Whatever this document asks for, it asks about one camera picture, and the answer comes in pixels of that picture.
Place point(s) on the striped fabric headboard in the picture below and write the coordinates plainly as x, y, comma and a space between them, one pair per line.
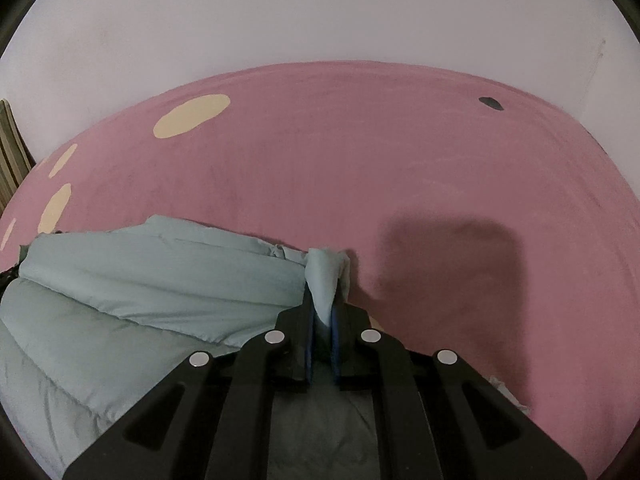
15, 159

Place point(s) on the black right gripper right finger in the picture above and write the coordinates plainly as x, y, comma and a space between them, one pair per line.
435, 416

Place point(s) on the pink polka dot bed sheet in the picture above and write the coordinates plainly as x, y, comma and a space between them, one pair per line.
477, 217

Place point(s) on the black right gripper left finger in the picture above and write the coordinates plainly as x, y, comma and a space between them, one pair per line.
210, 417

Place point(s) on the light blue puffer jacket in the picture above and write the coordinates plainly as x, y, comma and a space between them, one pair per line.
92, 321

